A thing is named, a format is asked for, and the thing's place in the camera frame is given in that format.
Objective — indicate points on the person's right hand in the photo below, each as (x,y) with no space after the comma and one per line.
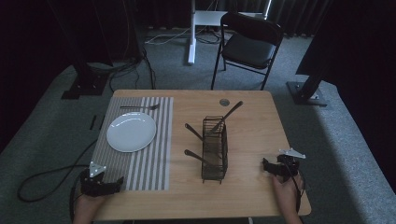
(288,194)

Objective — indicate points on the white desk frame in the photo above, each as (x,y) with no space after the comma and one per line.
(192,37)

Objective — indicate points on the black metal stand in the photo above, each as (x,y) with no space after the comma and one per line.
(85,84)
(308,90)

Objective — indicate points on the metal fork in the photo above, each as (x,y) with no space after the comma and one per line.
(141,107)

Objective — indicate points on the black folding chair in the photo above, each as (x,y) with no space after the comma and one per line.
(249,49)

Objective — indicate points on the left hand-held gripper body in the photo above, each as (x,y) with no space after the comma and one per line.
(93,185)

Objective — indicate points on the grey striped placemat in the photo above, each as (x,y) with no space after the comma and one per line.
(140,174)

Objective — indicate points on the white round plate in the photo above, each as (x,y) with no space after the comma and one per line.
(131,132)

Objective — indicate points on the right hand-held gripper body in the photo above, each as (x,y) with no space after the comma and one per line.
(288,165)

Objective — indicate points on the person's left hand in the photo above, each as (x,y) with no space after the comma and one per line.
(87,207)

